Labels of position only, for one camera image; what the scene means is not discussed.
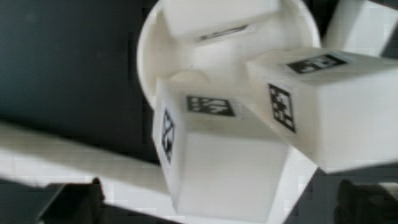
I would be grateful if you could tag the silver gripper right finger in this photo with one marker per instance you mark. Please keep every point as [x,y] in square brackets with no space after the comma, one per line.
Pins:
[366,203]

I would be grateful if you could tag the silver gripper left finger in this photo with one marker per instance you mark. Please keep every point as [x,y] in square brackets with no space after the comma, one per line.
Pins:
[74,206]

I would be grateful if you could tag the round white stool seat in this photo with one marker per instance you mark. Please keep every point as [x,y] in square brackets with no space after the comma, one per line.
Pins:
[208,63]

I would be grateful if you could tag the white front fence bar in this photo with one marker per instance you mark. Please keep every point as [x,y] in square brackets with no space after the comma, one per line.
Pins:
[44,159]

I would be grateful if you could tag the white fence bar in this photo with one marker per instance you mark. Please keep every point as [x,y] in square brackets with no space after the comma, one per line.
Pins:
[44,159]
[361,26]

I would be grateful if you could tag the white right fence bar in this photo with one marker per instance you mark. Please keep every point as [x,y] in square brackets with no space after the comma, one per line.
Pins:
[361,26]

